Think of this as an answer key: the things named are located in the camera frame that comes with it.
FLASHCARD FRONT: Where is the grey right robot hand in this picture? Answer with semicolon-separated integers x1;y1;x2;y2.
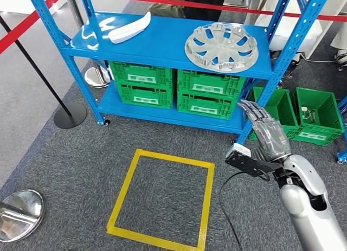
237;99;292;163

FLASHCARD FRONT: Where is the grey plastic hubcap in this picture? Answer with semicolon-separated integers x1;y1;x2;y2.
185;22;259;73

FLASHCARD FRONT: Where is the small white part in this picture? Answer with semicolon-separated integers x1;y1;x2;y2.
300;105;316;124

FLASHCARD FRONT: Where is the white plastic trim part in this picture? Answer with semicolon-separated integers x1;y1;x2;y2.
108;11;152;44

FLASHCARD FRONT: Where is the open green plastic bin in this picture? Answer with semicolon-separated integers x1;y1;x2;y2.
291;87;345;146
248;86;300;141

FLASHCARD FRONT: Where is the red barrier belt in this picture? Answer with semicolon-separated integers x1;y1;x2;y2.
88;0;347;23
0;0;64;55

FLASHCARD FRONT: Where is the chrome stanchion post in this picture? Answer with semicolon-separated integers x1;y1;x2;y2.
0;189;45;243
64;0;112;89

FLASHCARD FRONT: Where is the black stanchion post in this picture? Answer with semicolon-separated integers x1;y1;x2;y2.
0;15;88;130

